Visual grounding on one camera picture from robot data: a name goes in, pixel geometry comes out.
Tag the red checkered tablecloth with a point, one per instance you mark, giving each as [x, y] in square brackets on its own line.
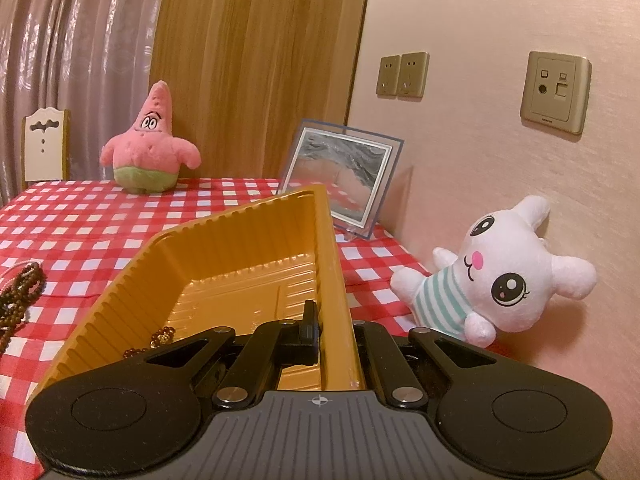
[100, 225]

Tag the yellow plastic tray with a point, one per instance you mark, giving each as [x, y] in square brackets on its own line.
[235, 245]

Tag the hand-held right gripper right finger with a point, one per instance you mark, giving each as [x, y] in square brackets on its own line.
[371, 347]

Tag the sheer patterned curtain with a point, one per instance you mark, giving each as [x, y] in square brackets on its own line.
[75, 60]

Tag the framed sand art picture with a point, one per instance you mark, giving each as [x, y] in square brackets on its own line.
[340, 170]

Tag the beige network wall plate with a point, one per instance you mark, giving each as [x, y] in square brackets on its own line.
[555, 92]

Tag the white bunny plush toy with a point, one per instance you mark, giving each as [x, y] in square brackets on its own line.
[510, 270]

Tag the beige wall power socket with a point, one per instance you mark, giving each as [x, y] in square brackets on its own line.
[388, 75]
[413, 75]

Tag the pink starfish plush toy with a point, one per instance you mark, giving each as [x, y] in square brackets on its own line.
[147, 152]

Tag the white wooden chair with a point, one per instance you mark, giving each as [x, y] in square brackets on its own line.
[45, 150]

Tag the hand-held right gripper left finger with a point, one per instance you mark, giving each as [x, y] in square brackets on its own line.
[306, 342]

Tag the wooden wall panel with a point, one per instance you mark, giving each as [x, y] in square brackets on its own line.
[260, 60]

